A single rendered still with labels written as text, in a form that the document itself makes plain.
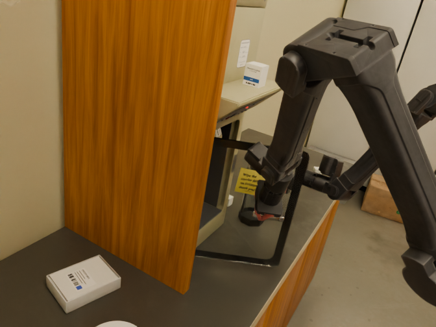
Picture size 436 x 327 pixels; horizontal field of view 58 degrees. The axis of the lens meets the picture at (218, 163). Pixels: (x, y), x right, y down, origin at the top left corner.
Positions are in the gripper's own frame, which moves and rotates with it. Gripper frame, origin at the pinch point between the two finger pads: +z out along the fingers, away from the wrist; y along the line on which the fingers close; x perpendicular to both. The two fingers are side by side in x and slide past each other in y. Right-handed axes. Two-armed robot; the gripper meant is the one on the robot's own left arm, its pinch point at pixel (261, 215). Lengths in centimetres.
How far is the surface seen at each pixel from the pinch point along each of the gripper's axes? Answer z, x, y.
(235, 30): -34, -16, -34
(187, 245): 6.2, -18.9, 9.4
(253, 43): -25, -9, -43
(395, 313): 145, 127, -38
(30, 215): 23, -68, -1
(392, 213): 185, 172, -150
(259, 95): -23.9, -6.8, -21.6
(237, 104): -27.8, -13.2, -11.6
